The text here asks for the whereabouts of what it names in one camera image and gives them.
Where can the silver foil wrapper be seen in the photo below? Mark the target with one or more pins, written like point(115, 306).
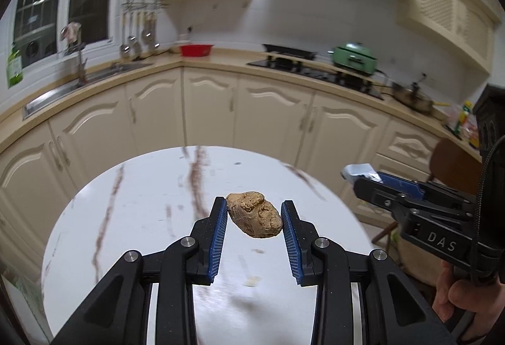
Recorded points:
point(357, 171)

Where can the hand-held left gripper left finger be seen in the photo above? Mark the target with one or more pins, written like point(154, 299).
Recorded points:
point(217, 242)

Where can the green dish soap bottle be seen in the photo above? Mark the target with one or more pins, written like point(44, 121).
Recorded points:
point(14, 69)

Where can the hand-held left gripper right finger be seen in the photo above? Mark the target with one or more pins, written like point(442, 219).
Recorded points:
point(291, 246)

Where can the pink white cloth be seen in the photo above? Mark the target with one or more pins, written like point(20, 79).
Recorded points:
point(71, 31)

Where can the brown wooden chair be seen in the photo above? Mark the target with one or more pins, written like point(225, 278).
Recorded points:
point(453, 163)

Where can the red plastic basin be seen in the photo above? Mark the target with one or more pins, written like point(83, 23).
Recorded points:
point(196, 50)

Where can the black griddle pan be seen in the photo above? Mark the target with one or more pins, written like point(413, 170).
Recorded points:
point(290, 51)

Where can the person's right hand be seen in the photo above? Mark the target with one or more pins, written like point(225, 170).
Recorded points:
point(453, 295)

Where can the steel faucet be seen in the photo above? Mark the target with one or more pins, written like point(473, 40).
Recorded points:
point(81, 65)

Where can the steel wok with lid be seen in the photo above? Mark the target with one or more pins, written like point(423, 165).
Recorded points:
point(412, 102)

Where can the steel kitchen sink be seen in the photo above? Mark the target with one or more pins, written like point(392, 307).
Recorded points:
point(51, 96)

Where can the brown crumbly lump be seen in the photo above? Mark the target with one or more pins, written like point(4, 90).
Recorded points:
point(254, 215)

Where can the green electric cooking pot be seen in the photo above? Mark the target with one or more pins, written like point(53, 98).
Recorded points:
point(353, 57)

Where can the black gas stove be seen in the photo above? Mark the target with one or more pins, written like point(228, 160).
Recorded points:
point(315, 73)

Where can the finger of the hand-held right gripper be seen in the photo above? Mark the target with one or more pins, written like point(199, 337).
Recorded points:
point(398, 184)
point(378, 195)

